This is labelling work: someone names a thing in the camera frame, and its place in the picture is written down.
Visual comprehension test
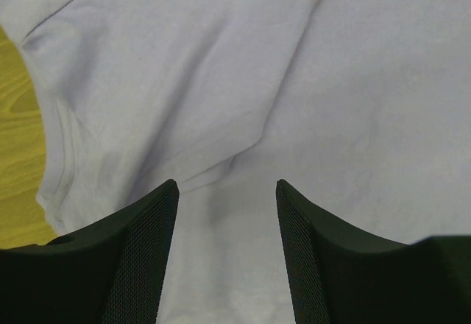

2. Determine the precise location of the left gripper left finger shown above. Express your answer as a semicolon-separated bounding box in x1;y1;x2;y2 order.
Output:
1;180;179;324

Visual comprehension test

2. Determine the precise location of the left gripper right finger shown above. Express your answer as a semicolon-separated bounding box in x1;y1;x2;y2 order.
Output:
275;180;470;324

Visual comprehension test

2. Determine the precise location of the purple t shirt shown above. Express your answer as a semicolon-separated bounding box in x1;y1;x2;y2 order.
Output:
1;0;470;323

